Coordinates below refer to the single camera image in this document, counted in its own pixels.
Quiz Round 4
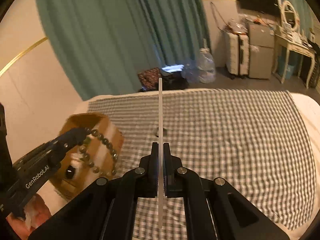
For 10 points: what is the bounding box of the beaded bracelet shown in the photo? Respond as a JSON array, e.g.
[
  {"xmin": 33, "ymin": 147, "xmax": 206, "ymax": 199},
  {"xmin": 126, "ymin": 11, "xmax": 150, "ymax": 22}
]
[{"xmin": 78, "ymin": 127, "xmax": 119, "ymax": 177}]

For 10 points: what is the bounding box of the white comb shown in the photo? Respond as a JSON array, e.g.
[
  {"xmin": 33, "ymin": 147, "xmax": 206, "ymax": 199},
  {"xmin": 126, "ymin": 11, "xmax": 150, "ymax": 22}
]
[{"xmin": 158, "ymin": 78, "xmax": 164, "ymax": 230}]

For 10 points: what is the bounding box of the brown cardboard box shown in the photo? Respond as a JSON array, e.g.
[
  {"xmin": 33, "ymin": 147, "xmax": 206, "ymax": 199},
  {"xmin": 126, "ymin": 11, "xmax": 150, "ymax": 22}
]
[{"xmin": 50, "ymin": 113, "xmax": 124, "ymax": 200}]

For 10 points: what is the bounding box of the brown patterned bag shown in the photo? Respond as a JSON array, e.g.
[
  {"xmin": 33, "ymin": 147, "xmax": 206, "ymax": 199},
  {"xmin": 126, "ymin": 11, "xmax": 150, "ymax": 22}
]
[{"xmin": 138, "ymin": 68, "xmax": 162, "ymax": 91}]

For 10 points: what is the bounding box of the teal curtain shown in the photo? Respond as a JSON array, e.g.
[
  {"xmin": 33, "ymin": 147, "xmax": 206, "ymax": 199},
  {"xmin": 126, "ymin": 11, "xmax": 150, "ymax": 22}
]
[{"xmin": 36, "ymin": 0, "xmax": 210, "ymax": 100}]

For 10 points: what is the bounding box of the clear plastic water jug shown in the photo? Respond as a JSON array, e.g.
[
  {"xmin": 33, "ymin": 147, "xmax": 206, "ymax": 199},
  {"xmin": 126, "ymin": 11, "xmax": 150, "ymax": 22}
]
[{"xmin": 197, "ymin": 48, "xmax": 216, "ymax": 83}]

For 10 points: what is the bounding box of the white suitcase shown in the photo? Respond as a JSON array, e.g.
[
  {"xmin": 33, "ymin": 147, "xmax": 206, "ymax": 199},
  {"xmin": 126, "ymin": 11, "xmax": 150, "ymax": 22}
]
[{"xmin": 224, "ymin": 31, "xmax": 249, "ymax": 79}]

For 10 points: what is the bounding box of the grey mini fridge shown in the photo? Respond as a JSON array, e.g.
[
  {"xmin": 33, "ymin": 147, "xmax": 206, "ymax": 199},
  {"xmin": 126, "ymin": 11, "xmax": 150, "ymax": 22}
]
[{"xmin": 248, "ymin": 23, "xmax": 274, "ymax": 80}]

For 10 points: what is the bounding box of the white dressing table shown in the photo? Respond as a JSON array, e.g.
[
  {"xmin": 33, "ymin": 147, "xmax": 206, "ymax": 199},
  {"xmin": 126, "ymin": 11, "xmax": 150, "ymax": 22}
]
[{"xmin": 272, "ymin": 32, "xmax": 317, "ymax": 90}]

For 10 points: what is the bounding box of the oval white vanity mirror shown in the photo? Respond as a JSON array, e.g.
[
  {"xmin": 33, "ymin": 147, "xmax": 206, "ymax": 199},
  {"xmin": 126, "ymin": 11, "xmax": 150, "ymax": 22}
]
[{"xmin": 279, "ymin": 0, "xmax": 300, "ymax": 32}]

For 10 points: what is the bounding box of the black wall television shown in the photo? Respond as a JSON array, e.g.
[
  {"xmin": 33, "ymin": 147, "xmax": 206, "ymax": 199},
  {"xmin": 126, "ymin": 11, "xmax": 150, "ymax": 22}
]
[{"xmin": 239, "ymin": 0, "xmax": 280, "ymax": 17}]

